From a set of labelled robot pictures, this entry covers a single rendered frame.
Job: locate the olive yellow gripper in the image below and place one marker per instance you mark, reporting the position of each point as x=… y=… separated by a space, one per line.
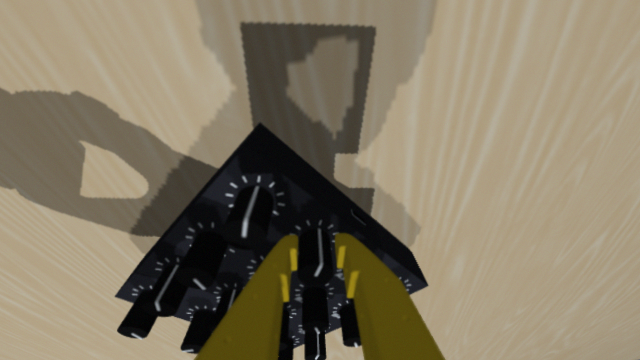
x=390 y=326

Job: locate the black knob box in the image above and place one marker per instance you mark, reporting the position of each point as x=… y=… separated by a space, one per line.
x=263 y=192

